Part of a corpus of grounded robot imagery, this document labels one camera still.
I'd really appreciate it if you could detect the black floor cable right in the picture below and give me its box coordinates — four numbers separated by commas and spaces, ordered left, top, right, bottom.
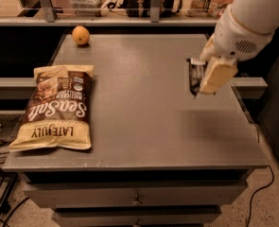
244, 165, 275, 227

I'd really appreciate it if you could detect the lower drawer with knob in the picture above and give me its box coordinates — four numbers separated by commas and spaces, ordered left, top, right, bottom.
52, 208, 221, 227

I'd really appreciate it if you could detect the dark bag on shelf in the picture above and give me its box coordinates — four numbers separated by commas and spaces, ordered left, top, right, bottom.
121, 0, 183, 18

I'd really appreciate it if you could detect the grey metal shelf rail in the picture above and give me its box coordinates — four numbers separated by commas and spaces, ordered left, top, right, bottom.
0, 0, 218, 27

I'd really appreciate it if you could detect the drawer with knob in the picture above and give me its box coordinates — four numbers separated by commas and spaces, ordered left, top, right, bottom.
24, 181, 248, 209
52, 208, 221, 227

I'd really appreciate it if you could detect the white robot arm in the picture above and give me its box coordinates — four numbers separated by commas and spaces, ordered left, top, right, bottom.
199, 0, 279, 94

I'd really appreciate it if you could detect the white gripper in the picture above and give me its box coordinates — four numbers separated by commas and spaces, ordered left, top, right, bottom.
199, 6, 273, 95

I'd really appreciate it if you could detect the printed snack bag background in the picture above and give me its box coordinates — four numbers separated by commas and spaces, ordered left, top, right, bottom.
185, 0, 241, 19

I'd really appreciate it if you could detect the top drawer with knob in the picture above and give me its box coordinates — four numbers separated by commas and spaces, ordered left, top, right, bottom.
24, 181, 248, 209

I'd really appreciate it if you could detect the grey drawer cabinet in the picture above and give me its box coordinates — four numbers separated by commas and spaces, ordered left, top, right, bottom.
1, 32, 270, 227

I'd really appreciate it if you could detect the brown sea salt chip bag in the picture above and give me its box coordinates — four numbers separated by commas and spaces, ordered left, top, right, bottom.
9, 65, 94, 151

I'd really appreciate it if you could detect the black rxbar chocolate bar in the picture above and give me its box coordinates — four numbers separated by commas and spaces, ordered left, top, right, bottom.
187, 58, 207, 96

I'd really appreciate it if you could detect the orange fruit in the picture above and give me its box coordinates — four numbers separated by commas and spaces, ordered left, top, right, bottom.
72, 26, 90, 45

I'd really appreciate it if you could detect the black cables left floor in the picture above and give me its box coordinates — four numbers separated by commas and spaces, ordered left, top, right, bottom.
0, 115, 29, 227

